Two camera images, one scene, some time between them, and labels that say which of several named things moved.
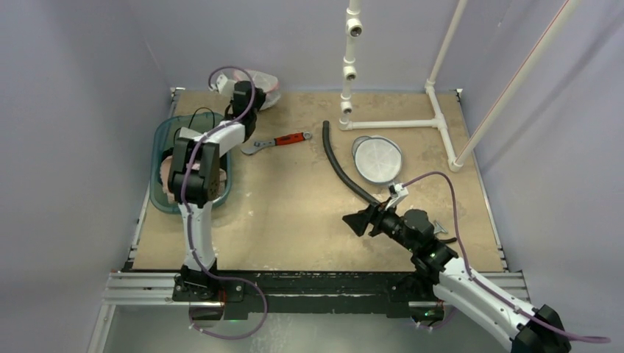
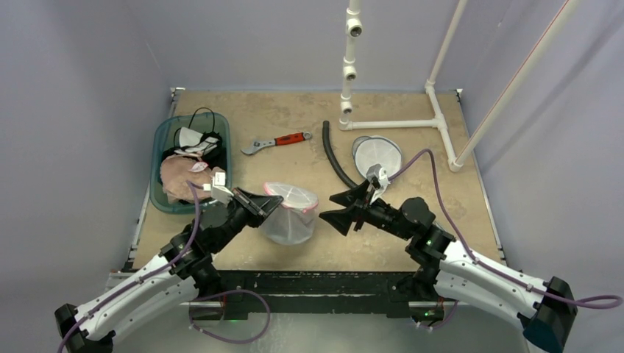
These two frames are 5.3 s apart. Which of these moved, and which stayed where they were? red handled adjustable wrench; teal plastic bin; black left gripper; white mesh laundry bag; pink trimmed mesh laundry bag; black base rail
Moved: pink trimmed mesh laundry bag; black left gripper
Stayed: teal plastic bin; white mesh laundry bag; red handled adjustable wrench; black base rail
